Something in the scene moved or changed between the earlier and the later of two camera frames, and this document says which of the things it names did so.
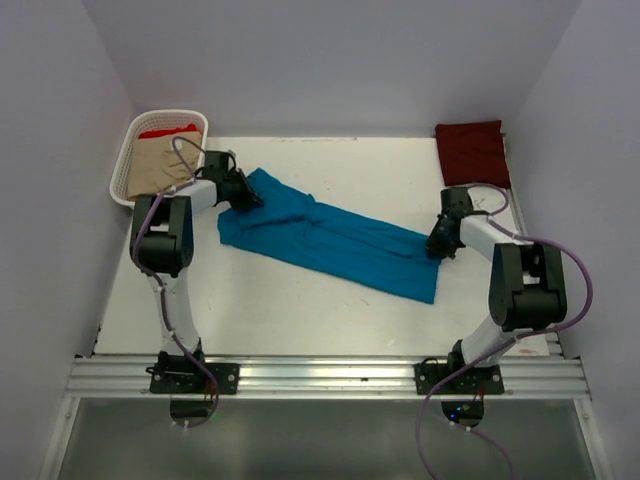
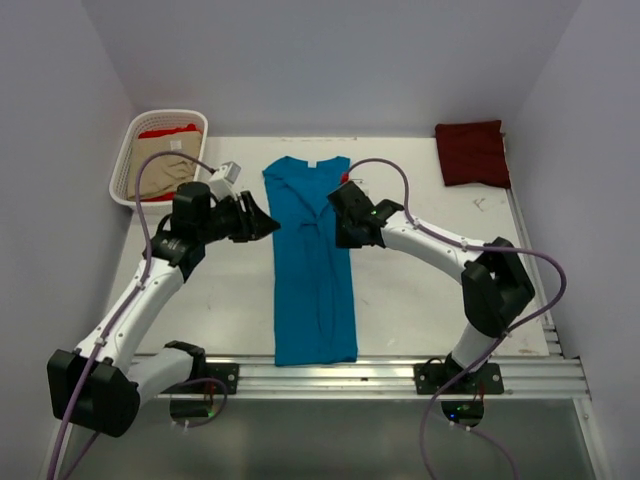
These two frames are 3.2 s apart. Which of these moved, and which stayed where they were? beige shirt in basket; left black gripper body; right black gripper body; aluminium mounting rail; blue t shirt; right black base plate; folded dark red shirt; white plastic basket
Moved: right black gripper body; blue t shirt; left black gripper body
Stayed: beige shirt in basket; aluminium mounting rail; folded dark red shirt; right black base plate; white plastic basket
